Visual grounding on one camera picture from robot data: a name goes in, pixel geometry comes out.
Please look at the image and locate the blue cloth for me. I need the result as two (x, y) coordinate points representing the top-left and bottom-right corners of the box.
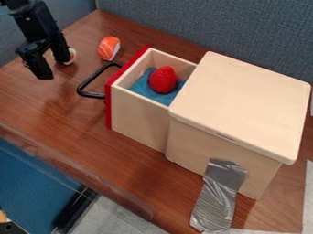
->
(126, 67), (189, 108)

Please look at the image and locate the red toy strawberry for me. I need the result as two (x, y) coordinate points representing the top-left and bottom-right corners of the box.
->
(147, 65), (179, 95)

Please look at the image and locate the drawer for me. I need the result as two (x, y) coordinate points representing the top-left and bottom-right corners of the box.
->
(75, 45), (199, 154)

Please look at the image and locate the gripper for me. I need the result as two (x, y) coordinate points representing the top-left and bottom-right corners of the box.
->
(8, 0), (74, 80)

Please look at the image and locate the orange salmon sushi toy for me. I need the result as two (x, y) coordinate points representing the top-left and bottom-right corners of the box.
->
(96, 36), (123, 61)

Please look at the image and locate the white and orange toy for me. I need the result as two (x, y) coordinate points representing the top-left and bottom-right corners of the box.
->
(63, 47), (79, 66)

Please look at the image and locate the grey tape strip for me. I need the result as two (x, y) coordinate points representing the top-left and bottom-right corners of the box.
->
(188, 157), (250, 233)

